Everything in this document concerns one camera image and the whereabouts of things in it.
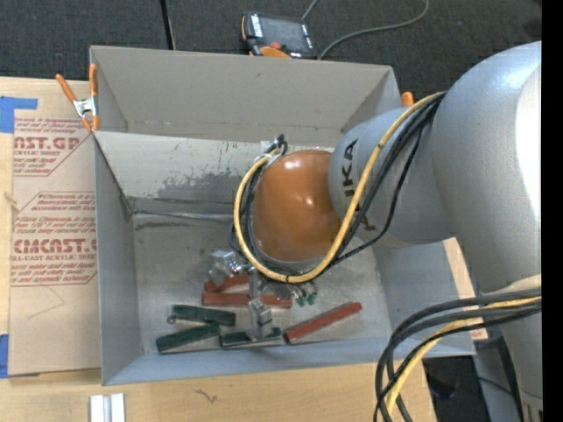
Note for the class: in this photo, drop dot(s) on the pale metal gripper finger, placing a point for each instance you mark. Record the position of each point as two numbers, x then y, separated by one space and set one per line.
261 319
223 263

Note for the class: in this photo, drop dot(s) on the red-brown flat block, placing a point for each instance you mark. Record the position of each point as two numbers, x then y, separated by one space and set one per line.
323 322
228 299
228 282

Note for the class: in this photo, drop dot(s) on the dark green flat block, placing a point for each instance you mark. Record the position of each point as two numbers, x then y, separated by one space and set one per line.
187 337
235 339
198 314

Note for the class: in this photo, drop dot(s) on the grey metal bin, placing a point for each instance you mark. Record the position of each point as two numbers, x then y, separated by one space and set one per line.
176 244

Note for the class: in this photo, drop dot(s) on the brown cardboard board red print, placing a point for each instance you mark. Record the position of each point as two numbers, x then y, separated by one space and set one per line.
53 235

